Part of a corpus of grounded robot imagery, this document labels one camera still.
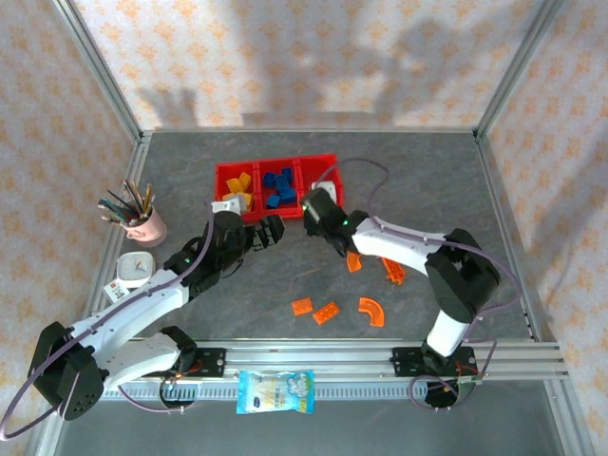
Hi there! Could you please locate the red plastic bin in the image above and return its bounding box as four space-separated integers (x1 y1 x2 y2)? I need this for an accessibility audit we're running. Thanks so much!
296 152 347 218
255 157 305 223
214 161 261 224

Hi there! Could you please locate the pink pencil cup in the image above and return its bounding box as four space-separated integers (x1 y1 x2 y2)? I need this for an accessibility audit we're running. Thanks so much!
123 208 168 248

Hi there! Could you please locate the white square clock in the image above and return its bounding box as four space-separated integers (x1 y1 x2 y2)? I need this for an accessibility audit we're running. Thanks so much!
116 251 157 289

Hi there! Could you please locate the white paper label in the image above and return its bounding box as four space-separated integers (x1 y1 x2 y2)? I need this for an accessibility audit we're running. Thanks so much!
103 279 133 304

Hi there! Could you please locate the dark pencil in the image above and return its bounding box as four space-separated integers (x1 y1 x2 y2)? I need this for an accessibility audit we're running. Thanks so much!
106 189 139 215

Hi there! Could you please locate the teal pencil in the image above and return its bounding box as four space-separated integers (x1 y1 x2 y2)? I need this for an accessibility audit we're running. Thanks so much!
97 199 132 223

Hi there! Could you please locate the blue white snack bag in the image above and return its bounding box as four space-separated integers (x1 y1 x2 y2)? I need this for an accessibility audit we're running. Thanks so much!
236 369 316 415

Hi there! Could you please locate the aluminium table rear rail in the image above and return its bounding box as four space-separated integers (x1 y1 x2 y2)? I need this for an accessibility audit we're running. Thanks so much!
142 125 479 137

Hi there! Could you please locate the aluminium table side rail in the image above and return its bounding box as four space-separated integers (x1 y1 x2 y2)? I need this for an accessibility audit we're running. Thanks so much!
474 132 595 456
23 135 153 456

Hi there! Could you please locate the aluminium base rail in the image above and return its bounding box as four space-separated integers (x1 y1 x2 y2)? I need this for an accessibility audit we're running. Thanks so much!
99 339 569 381

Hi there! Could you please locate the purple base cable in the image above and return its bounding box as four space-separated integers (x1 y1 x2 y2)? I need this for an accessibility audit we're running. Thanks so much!
409 374 465 412
116 379 197 414

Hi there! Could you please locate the grey slotted cable duct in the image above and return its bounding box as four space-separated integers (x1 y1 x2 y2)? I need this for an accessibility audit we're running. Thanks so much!
102 379 479 401

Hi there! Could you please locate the aluminium frame post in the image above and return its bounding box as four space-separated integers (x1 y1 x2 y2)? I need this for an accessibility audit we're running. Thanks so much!
50 0 143 143
474 0 566 139

